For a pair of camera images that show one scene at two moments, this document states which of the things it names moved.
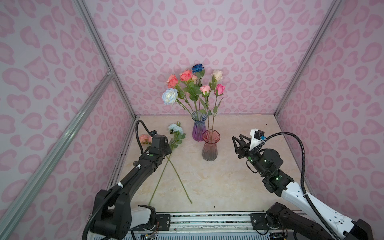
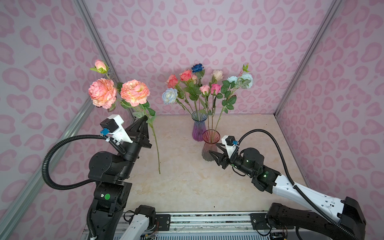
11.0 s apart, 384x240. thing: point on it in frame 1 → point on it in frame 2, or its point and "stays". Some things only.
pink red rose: [191, 90] stays
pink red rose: [172, 83] stays
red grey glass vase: [210, 137] stays
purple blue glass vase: [199, 125] stays
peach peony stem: [146, 140] → [105, 93]
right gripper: [244, 149] → [221, 159]
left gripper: [168, 150] → [136, 131]
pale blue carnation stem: [177, 131] → [244, 80]
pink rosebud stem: [205, 90] stays
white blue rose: [170, 96] stays
